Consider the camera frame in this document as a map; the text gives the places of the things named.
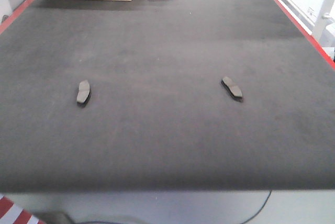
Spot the grey brake pad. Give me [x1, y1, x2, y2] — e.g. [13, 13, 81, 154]
[76, 80, 91, 106]
[220, 76, 244, 103]

